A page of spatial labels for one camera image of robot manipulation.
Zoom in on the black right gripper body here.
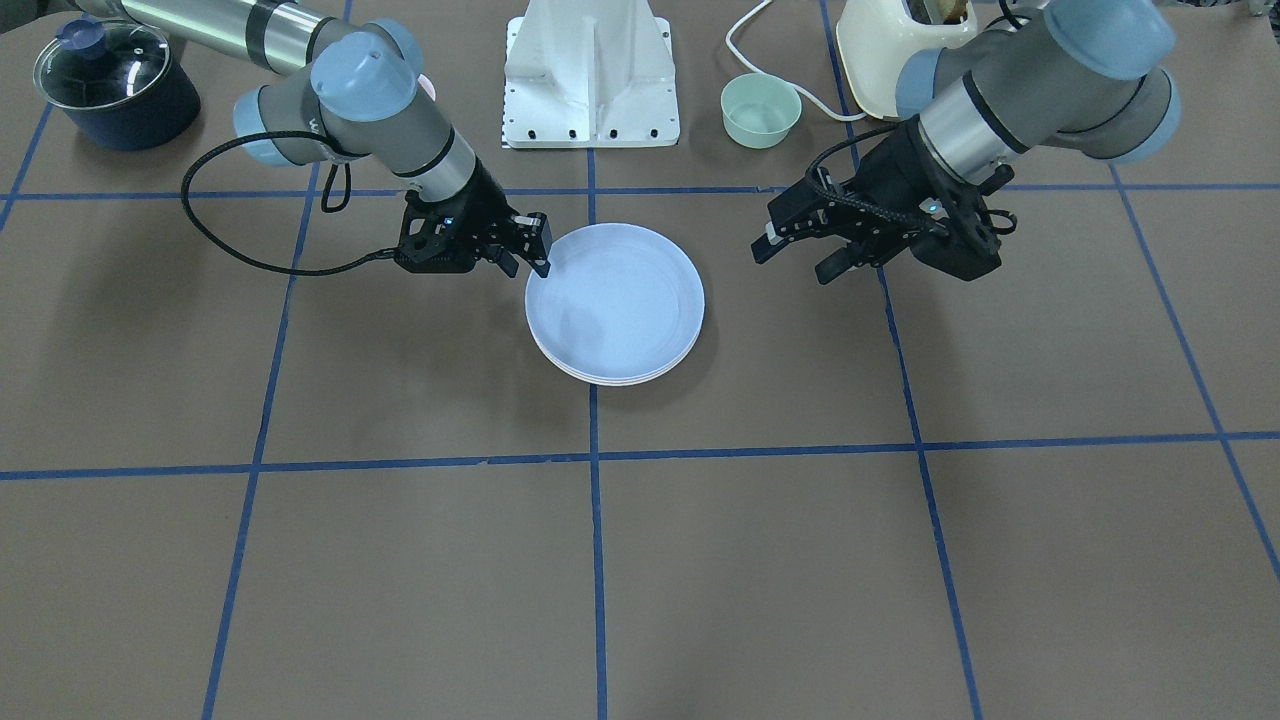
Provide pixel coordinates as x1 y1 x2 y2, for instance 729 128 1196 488
453 161 553 265

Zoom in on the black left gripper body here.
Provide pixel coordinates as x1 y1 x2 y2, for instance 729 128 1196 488
765 118 951 266

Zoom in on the blue plate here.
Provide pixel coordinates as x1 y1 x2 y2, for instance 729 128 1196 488
525 223 707 342

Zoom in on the pink plate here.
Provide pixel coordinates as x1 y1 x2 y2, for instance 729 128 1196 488
532 334 700 387

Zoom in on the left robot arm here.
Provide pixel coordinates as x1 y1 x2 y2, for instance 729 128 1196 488
751 1 1183 284

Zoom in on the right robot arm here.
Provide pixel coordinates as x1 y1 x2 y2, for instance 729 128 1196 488
76 1 554 277

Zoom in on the cream white plate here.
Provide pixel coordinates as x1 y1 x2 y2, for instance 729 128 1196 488
538 343 695 387

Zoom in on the green bowl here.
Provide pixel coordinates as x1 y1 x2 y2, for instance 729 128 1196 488
719 72 803 150

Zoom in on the pink bowl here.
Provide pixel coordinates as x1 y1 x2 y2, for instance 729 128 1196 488
416 74 436 102

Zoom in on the cream toaster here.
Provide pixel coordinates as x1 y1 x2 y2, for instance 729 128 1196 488
835 1 978 119

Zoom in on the dark blue pot glass lid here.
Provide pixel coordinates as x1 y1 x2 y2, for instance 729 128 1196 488
33 19 202 151

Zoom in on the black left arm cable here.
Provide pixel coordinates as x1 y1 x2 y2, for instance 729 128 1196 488
805 122 951 236

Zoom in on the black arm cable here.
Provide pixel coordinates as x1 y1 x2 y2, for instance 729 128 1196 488
805 122 951 236
180 133 406 277

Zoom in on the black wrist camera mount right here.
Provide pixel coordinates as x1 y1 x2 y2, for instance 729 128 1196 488
393 190 480 274

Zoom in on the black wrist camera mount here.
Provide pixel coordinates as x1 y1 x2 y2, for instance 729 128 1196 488
393 190 480 274
909 164 1018 281

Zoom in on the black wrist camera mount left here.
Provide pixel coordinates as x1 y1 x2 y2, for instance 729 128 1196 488
909 164 1018 281

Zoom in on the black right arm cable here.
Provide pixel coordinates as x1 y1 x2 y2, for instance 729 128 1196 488
180 133 406 277

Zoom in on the white power cord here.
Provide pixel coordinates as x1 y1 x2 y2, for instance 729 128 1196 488
724 0 867 123

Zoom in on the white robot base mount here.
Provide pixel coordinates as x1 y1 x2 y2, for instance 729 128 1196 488
502 1 681 150

